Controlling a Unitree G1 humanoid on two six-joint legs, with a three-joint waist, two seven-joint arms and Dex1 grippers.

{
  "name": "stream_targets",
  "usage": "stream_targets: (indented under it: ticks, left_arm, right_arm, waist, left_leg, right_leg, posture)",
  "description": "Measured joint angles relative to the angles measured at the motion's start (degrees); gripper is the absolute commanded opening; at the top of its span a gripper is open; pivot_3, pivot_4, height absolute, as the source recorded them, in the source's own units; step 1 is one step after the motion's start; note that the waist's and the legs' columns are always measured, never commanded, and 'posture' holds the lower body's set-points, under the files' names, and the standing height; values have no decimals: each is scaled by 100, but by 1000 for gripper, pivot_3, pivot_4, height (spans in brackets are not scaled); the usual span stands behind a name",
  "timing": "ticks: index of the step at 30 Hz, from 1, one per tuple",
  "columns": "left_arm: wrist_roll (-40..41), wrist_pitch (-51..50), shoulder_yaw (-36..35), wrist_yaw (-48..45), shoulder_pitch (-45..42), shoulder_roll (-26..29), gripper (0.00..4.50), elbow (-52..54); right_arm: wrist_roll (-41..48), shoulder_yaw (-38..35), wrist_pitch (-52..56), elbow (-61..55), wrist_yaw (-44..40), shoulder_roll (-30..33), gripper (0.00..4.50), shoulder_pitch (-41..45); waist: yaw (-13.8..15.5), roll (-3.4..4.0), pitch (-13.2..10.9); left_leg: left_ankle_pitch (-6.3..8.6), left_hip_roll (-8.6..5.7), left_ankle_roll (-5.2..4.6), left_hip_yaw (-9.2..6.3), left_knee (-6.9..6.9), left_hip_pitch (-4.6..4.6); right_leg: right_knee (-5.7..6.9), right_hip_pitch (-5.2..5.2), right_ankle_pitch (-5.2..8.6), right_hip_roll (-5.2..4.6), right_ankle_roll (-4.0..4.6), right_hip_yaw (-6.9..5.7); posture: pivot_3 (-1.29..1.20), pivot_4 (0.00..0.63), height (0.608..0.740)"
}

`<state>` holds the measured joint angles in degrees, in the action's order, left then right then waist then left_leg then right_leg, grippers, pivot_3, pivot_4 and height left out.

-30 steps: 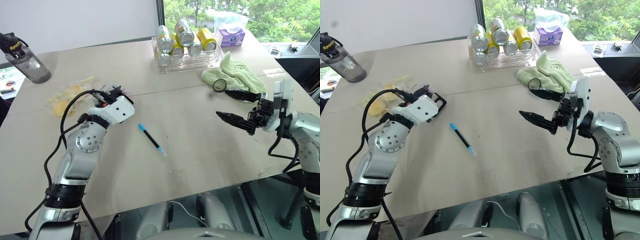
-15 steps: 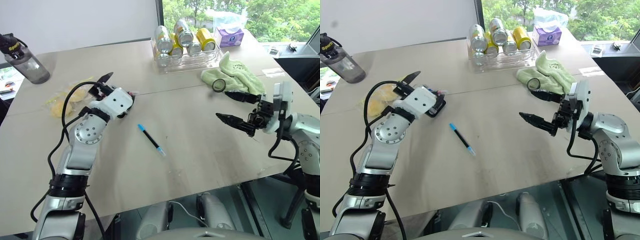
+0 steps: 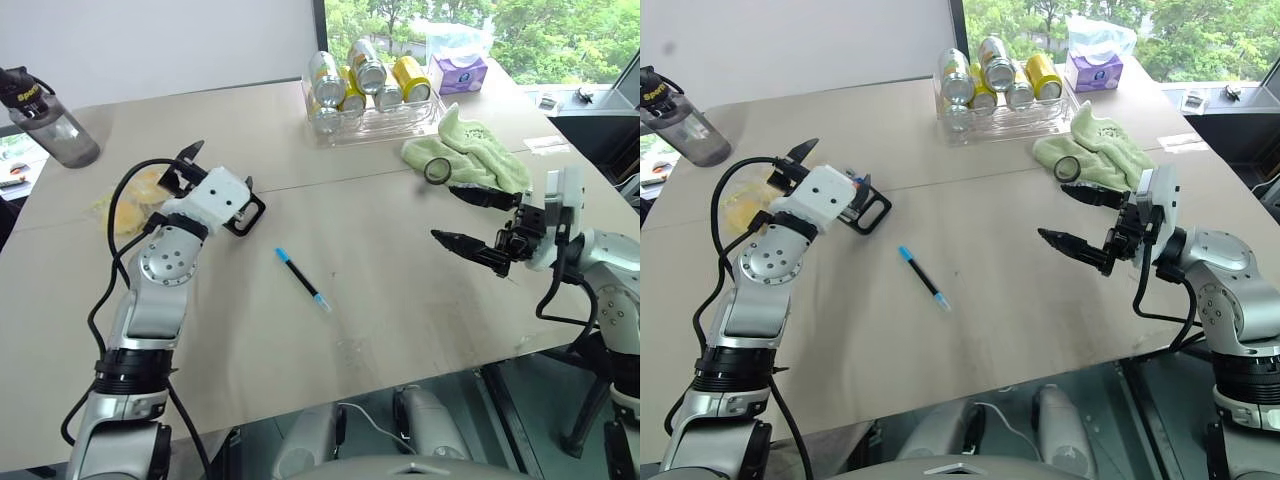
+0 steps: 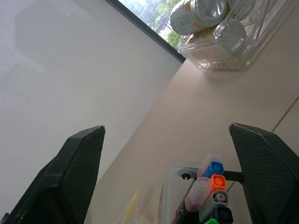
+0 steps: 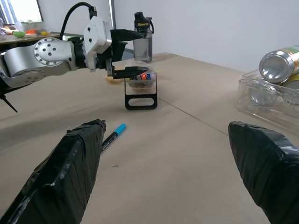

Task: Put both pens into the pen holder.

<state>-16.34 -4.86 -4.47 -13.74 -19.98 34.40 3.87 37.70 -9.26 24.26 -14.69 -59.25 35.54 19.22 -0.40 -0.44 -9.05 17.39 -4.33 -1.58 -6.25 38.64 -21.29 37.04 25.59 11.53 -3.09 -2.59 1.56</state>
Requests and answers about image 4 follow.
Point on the green capped marker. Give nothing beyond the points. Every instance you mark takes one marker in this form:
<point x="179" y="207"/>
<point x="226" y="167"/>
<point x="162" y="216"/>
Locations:
<point x="212" y="221"/>

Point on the green and orange drink can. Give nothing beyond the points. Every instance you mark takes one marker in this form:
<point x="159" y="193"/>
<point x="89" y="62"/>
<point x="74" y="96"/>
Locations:
<point x="196" y="16"/>

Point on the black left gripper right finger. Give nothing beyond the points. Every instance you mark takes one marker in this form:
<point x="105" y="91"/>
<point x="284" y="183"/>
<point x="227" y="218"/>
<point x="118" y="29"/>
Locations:
<point x="266" y="177"/>

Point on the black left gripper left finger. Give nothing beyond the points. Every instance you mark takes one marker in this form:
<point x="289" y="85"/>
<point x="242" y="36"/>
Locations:
<point x="70" y="177"/>

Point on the clear plastic bag with yellow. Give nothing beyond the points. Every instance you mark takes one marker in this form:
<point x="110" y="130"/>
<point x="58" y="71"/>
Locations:
<point x="132" y="207"/>

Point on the orange capped marker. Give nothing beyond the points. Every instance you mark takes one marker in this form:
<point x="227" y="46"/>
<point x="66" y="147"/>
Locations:
<point x="218" y="182"/>

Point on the dark navy capped marker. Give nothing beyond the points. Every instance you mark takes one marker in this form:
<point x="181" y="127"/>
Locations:
<point x="224" y="214"/>

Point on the blue capped marker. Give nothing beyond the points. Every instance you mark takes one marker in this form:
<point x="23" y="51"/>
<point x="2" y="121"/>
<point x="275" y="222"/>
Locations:
<point x="213" y="169"/>

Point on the black window frame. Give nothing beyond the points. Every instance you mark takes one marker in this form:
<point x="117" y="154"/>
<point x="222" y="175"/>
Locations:
<point x="147" y="29"/>

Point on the clear plastic storage bin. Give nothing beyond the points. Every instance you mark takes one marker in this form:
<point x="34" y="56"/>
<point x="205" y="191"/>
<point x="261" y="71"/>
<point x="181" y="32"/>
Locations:
<point x="224" y="46"/>

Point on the clear acrylic pen holder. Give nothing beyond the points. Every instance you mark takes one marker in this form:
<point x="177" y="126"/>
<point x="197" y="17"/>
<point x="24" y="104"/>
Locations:
<point x="174" y="198"/>

